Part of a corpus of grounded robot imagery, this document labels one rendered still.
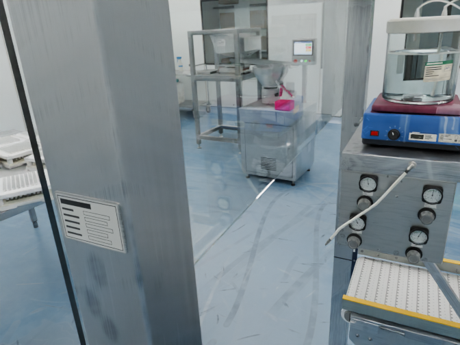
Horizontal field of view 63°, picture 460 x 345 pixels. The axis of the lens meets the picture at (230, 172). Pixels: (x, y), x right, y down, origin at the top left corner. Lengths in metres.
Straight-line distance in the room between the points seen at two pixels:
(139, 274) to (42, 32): 0.14
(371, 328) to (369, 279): 0.16
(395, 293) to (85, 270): 1.00
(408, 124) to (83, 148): 0.73
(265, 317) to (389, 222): 1.50
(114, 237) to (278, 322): 2.06
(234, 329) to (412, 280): 1.22
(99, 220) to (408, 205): 0.72
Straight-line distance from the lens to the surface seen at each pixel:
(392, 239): 0.91
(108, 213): 0.22
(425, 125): 0.87
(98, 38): 0.19
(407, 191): 0.86
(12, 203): 1.84
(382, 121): 0.87
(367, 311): 1.07
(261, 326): 2.23
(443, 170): 0.84
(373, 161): 0.84
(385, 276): 1.23
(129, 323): 0.26
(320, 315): 2.32
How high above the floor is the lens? 1.53
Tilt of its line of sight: 21 degrees down
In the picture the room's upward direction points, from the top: 3 degrees counter-clockwise
